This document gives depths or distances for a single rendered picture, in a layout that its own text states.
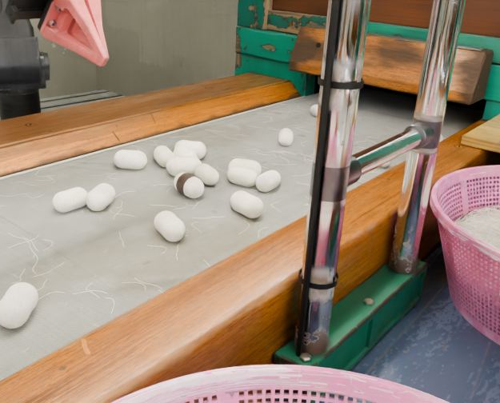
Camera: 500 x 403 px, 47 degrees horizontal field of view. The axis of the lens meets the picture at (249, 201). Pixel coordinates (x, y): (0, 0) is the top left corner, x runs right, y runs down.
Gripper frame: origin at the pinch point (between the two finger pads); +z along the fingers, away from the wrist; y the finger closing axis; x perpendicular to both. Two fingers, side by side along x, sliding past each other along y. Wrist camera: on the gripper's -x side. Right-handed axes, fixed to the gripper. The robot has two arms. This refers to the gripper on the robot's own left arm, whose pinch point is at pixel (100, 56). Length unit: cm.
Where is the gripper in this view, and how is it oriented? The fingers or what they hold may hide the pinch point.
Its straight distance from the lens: 64.1
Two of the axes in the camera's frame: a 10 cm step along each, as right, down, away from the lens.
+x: -5.4, 5.2, 6.6
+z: 5.7, 8.1, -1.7
